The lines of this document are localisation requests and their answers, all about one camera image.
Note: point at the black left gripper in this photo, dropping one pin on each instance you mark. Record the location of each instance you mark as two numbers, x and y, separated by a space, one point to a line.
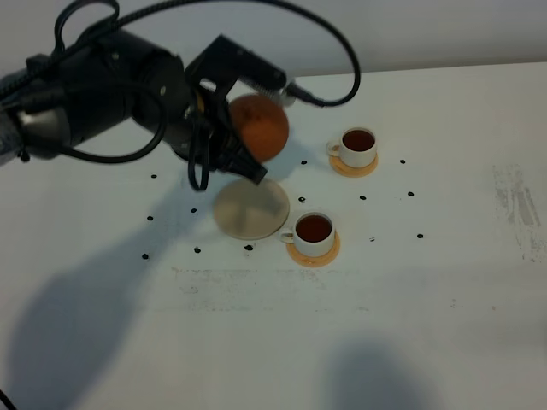
204 135

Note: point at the brown clay teapot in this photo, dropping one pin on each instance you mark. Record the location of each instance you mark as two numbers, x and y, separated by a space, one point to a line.
262 125

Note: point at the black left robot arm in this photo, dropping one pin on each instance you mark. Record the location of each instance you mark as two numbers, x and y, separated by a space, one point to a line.
125 77

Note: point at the beige round teapot coaster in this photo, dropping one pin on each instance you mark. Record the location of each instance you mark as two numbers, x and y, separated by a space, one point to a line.
248 211

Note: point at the far orange cup coaster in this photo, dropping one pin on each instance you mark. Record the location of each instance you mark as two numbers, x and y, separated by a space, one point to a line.
352 172

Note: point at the orange cup coaster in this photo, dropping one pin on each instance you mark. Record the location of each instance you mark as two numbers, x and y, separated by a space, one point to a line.
352 172
314 262

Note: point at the near white teacup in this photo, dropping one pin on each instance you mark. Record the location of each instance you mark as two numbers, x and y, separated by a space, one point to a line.
312 234

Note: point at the white teacup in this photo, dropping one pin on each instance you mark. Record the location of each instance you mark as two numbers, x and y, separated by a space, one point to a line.
357 148
312 234

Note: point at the far white teacup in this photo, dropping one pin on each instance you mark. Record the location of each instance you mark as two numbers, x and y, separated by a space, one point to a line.
357 148

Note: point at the near orange cup coaster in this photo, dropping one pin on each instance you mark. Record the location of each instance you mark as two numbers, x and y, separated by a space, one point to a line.
314 262

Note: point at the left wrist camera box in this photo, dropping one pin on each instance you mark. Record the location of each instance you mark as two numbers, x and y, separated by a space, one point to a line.
224 62

